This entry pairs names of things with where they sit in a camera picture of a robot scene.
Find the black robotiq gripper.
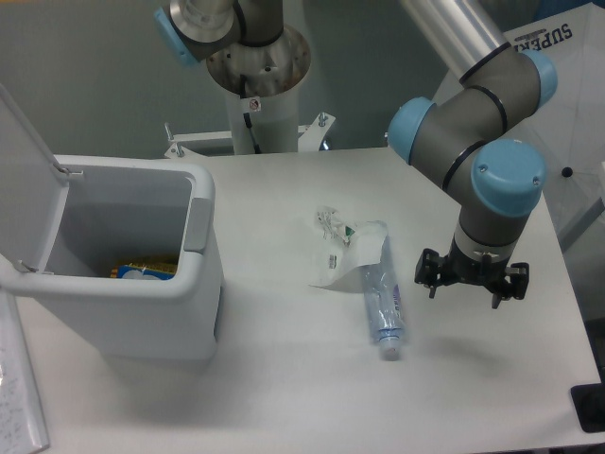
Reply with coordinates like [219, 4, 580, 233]
[414, 236, 529, 309]

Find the black device at edge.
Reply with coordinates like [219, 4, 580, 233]
[570, 383, 604, 433]

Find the clear plastic water bottle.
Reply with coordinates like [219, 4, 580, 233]
[361, 236, 406, 361]

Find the crumpled white plastic wrapper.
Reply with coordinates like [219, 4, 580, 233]
[310, 205, 388, 289]

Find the white grey trash can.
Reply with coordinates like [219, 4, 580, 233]
[1, 92, 223, 361]

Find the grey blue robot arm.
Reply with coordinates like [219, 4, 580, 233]
[154, 1, 558, 306]

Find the yellow blue snack package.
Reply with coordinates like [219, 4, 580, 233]
[110, 254, 179, 280]

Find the white notebook with writing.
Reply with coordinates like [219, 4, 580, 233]
[1, 291, 49, 453]

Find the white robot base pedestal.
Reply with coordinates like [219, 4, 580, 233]
[206, 26, 311, 137]

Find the black base cable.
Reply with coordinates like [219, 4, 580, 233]
[238, 74, 262, 155]

